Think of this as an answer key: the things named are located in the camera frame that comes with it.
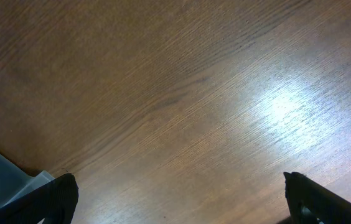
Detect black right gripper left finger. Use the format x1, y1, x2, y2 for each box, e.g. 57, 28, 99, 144
0, 173, 78, 224

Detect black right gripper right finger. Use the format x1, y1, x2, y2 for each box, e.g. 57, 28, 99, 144
284, 172, 351, 224

